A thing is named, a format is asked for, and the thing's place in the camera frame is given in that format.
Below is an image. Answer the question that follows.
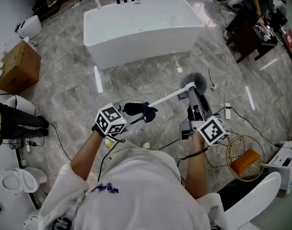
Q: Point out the white hose piece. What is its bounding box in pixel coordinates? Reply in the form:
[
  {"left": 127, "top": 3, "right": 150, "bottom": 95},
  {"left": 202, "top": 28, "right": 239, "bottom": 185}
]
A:
[{"left": 208, "top": 67, "right": 218, "bottom": 91}]

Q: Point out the black machine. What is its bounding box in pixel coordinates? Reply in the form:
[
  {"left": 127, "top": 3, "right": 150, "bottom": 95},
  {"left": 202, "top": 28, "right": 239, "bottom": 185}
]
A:
[{"left": 270, "top": 8, "right": 289, "bottom": 30}]

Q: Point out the black cable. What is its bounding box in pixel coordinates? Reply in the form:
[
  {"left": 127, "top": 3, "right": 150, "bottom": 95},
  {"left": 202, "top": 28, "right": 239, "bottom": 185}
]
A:
[
  {"left": 176, "top": 146, "right": 210, "bottom": 185},
  {"left": 228, "top": 105, "right": 292, "bottom": 151},
  {"left": 48, "top": 122, "right": 73, "bottom": 162},
  {"left": 159, "top": 138, "right": 185, "bottom": 150},
  {"left": 97, "top": 134, "right": 126, "bottom": 182}
]

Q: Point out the person's right forearm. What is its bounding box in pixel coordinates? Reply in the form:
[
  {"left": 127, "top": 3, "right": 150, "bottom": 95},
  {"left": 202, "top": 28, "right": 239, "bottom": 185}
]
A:
[{"left": 185, "top": 149, "right": 209, "bottom": 200}]

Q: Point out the gold wire basket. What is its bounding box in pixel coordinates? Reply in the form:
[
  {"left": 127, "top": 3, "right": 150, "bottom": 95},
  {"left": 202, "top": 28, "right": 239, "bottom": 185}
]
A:
[{"left": 226, "top": 135, "right": 265, "bottom": 182}]

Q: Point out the white display platform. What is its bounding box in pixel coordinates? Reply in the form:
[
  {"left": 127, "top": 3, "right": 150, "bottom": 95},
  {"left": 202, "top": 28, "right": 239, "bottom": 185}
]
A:
[{"left": 0, "top": 147, "right": 40, "bottom": 230}]

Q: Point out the white curved chair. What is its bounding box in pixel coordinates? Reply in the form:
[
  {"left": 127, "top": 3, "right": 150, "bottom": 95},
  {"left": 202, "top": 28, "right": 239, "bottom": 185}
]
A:
[{"left": 224, "top": 171, "right": 282, "bottom": 230}]

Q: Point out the grey white toilet brush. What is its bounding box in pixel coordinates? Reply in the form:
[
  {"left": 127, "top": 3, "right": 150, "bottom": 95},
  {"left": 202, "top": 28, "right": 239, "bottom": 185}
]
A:
[{"left": 147, "top": 72, "right": 208, "bottom": 108}]

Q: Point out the person's right hand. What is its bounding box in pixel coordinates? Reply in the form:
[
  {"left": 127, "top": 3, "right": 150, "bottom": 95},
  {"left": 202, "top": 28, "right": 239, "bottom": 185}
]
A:
[{"left": 188, "top": 130, "right": 206, "bottom": 153}]

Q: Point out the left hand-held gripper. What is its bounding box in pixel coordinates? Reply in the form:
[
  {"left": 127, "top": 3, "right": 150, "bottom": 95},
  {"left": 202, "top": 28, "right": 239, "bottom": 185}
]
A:
[{"left": 95, "top": 99, "right": 149, "bottom": 137}]

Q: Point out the white cable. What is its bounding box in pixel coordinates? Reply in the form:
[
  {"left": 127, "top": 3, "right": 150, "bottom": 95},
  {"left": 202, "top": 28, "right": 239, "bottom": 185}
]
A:
[{"left": 219, "top": 7, "right": 236, "bottom": 104}]

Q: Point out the dark blue cloth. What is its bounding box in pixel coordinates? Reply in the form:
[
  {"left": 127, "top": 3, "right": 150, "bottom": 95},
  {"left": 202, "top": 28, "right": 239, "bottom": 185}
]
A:
[{"left": 140, "top": 101, "right": 158, "bottom": 123}]

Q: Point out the wide black wrist strap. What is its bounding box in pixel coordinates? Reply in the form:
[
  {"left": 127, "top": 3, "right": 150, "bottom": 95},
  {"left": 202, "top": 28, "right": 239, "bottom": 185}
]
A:
[{"left": 91, "top": 123, "right": 106, "bottom": 138}]

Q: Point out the brown cardboard box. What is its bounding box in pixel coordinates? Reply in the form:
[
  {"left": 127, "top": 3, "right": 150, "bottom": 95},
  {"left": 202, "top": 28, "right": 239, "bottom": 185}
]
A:
[{"left": 0, "top": 40, "right": 42, "bottom": 95}]

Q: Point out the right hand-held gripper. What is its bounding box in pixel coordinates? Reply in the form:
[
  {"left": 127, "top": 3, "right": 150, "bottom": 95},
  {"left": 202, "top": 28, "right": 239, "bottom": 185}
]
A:
[{"left": 179, "top": 86, "right": 231, "bottom": 146}]

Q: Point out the person's left forearm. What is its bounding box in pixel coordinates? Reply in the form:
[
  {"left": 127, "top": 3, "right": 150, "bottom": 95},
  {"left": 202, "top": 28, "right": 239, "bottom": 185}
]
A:
[{"left": 69, "top": 129, "right": 114, "bottom": 182}]

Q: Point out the white bathtub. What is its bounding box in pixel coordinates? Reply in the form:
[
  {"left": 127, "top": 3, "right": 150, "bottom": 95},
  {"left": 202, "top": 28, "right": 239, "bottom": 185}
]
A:
[{"left": 83, "top": 0, "right": 205, "bottom": 70}]

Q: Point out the black mat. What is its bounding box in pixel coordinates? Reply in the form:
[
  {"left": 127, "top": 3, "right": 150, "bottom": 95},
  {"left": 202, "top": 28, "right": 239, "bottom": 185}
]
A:
[{"left": 216, "top": 176, "right": 271, "bottom": 212}]

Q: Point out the dark wooden furniture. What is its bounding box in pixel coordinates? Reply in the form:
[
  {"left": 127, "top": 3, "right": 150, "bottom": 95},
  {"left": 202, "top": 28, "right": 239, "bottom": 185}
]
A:
[{"left": 30, "top": 0, "right": 77, "bottom": 22}]

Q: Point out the dark wooden desk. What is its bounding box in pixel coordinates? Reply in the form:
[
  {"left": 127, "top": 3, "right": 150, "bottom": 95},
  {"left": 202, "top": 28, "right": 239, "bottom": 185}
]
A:
[{"left": 226, "top": 20, "right": 280, "bottom": 64}]

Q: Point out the orange cushion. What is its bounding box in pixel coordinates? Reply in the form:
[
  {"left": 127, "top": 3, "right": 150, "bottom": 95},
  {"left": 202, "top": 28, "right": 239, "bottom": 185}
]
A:
[{"left": 230, "top": 149, "right": 261, "bottom": 176}]

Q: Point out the white shirt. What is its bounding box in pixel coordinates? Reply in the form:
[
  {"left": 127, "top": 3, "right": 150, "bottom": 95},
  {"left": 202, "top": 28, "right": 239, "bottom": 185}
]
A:
[{"left": 23, "top": 139, "right": 229, "bottom": 230}]

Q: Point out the pink box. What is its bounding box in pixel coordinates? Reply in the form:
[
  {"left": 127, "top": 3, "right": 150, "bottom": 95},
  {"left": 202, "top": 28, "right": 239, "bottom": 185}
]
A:
[{"left": 283, "top": 28, "right": 292, "bottom": 50}]

